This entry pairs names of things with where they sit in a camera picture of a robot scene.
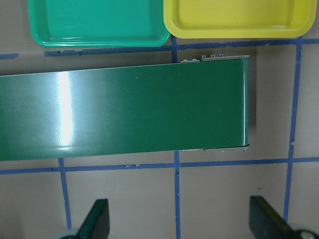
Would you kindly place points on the yellow plastic tray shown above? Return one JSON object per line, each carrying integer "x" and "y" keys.
{"x": 221, "y": 19}

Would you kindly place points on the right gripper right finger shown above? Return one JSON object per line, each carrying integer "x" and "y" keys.
{"x": 265, "y": 222}

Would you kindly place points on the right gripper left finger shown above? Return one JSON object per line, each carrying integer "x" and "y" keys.
{"x": 97, "y": 223}

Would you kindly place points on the green conveyor belt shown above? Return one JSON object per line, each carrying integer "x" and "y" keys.
{"x": 191, "y": 105}

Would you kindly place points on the green plastic tray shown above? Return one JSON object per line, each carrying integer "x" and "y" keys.
{"x": 97, "y": 23}

